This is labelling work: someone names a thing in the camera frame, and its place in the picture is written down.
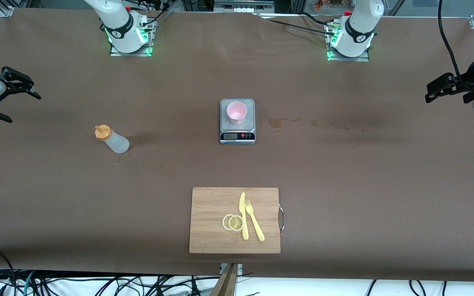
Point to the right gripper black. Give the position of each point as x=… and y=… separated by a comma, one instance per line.
x=3, y=85

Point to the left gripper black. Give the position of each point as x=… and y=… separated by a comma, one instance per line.
x=465, y=83

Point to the sauce bottle with orange cap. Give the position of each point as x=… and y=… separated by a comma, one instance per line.
x=117, y=144

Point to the pink plastic cup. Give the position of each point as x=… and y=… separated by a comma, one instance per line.
x=237, y=113

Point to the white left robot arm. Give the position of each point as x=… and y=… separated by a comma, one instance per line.
x=358, y=28

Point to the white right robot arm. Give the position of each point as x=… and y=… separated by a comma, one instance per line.
x=115, y=20

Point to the brown table cover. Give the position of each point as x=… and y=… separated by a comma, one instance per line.
x=56, y=205

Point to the silver digital kitchen scale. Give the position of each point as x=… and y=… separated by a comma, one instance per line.
x=237, y=137

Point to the grey power strip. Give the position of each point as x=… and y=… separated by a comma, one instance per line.
x=245, y=4

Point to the wooden cutting board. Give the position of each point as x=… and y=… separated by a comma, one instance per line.
x=208, y=230

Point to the yellow plastic fork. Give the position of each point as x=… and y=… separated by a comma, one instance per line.
x=257, y=230

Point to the yellow plastic knife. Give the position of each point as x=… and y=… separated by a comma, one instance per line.
x=242, y=205

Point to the lemon slice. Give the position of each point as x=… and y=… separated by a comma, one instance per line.
x=225, y=222
x=236, y=223

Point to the wooden beam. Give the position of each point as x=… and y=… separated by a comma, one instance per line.
x=226, y=283

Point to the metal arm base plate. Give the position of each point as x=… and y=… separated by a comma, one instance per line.
x=138, y=54
x=360, y=59

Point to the small metal bracket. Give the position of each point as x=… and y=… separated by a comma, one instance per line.
x=240, y=269

